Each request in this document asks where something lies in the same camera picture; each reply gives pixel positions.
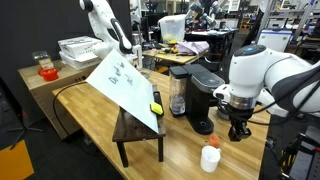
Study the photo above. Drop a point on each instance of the small orange cup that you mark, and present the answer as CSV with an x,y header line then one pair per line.
x,y
214,140

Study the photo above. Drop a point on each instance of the white plastic cup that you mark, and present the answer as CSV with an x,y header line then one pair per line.
x,y
210,157

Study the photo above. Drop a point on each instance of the orange red bowl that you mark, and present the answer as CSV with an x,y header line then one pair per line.
x,y
48,74

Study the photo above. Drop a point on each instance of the dark wooden small stand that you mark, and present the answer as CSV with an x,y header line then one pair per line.
x,y
130,129

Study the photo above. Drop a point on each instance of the clear plastic storage bin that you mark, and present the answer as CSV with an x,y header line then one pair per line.
x,y
172,28

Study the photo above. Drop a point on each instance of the stacked white boxes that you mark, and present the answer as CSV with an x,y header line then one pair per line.
x,y
77,52

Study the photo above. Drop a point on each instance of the yellow sponge eraser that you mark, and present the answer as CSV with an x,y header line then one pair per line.
x,y
156,108

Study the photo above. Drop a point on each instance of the white whiteboard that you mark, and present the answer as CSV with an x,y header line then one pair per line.
x,y
118,80

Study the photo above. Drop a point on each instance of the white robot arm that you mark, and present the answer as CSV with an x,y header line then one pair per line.
x,y
282,82

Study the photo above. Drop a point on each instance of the background wooden table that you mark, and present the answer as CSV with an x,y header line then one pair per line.
x,y
173,58

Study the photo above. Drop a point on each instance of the cardboard box cabinet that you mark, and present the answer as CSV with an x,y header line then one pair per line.
x,y
41,90

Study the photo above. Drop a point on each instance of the orange floor mat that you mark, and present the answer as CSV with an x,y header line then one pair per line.
x,y
15,164

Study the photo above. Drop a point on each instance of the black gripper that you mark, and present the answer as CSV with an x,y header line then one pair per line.
x,y
239,114

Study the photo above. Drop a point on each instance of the small black bottle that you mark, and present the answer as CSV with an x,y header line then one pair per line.
x,y
238,136

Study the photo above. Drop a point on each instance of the black coffee machine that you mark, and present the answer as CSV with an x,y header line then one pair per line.
x,y
191,95

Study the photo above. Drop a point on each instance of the crumpled pink cloth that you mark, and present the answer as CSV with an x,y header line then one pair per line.
x,y
196,47

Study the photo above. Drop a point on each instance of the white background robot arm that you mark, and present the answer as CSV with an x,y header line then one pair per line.
x,y
109,30

